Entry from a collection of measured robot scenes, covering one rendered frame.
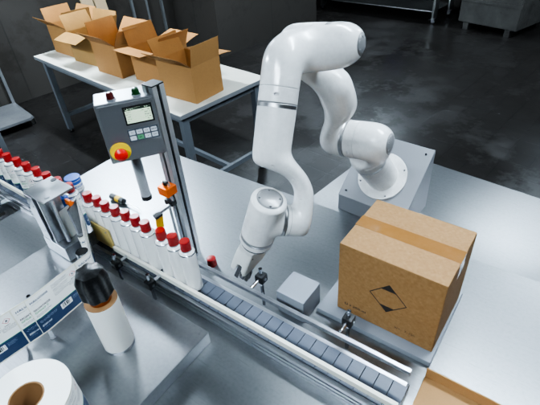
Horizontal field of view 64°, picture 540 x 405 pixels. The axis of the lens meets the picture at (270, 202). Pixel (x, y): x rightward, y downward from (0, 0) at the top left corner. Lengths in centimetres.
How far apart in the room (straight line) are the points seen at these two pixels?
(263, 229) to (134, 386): 58
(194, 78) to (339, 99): 182
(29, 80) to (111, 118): 478
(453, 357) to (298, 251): 62
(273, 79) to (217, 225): 94
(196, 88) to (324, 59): 198
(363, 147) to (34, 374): 106
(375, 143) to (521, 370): 74
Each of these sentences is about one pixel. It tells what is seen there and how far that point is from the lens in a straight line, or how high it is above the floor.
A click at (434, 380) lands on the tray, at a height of 84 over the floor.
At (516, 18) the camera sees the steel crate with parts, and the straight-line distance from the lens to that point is 695.
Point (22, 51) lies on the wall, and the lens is 601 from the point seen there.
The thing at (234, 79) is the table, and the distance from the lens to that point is 331.
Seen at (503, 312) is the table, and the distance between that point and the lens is 154.
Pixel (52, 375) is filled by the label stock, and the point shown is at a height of 102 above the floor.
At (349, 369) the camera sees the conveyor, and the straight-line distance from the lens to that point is 126.
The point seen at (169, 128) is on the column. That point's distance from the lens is 136.
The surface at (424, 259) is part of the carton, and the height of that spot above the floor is 112.
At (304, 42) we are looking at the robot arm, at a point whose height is 165.
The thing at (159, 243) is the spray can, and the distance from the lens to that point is 142.
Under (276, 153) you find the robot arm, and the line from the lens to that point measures 96.
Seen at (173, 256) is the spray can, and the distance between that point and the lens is 140.
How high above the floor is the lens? 194
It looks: 37 degrees down
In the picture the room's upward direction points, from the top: 5 degrees counter-clockwise
